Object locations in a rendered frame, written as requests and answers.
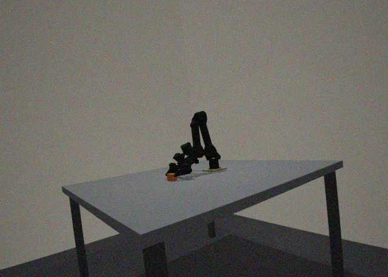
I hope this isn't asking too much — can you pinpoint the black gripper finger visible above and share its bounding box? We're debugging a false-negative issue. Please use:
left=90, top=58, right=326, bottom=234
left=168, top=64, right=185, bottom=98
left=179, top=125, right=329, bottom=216
left=173, top=165, right=188, bottom=177
left=166, top=165, right=175, bottom=176

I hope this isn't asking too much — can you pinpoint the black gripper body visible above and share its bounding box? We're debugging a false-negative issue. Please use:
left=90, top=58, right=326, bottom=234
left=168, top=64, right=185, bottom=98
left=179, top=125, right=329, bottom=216
left=169, top=158, right=192, bottom=174

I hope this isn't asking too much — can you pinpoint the orange block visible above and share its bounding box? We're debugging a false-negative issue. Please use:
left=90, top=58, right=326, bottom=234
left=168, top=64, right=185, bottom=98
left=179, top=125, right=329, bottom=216
left=167, top=173, right=177, bottom=182

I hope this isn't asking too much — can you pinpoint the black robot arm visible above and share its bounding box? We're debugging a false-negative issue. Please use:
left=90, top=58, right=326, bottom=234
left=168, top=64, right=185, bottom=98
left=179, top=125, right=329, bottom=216
left=173, top=111, right=221, bottom=170

